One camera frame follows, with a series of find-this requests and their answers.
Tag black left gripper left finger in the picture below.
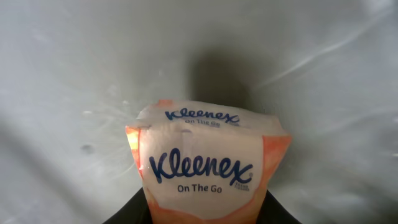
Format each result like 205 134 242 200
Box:
103 188 152 224

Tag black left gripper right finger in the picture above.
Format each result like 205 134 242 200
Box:
256 190 301 224

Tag orange kleenex tissue pack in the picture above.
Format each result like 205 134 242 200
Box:
126 100 292 223

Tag grey plastic basket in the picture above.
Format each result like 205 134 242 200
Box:
1 0 397 223

